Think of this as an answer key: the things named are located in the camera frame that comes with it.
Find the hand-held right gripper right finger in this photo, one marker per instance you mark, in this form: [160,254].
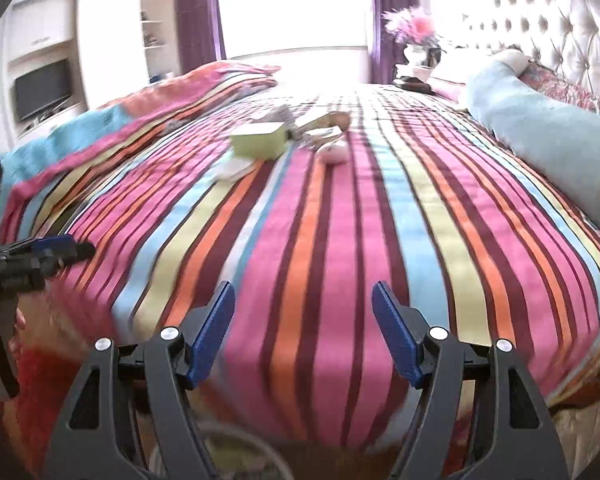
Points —
[392,325]

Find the folded colourful quilt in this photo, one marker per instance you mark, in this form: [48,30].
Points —
[130,120]

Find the white dog plush toy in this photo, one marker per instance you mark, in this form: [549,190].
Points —
[325,120]

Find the pink plush toy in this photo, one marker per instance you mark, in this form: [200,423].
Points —
[332,153]

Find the white cloth item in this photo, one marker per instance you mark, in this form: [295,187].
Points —
[236,168]

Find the pink flowers in white vase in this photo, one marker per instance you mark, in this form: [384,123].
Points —
[415,30]

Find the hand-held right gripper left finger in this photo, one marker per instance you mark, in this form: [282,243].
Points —
[212,325]

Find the red patterned pillow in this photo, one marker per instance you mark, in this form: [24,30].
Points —
[570,87]

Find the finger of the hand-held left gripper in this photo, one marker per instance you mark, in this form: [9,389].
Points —
[55,246]
[25,276]

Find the light blue bone-print pillow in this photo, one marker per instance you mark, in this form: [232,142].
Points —
[530,110]

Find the black television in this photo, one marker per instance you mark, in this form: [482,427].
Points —
[42,90]

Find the tufted cream headboard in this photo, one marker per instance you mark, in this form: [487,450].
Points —
[555,10]

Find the flat white green box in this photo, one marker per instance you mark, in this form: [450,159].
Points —
[257,141]

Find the white wall cabinet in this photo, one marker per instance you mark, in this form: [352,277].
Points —
[105,35]

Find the striped colourful bedspread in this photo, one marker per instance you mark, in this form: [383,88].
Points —
[330,260]

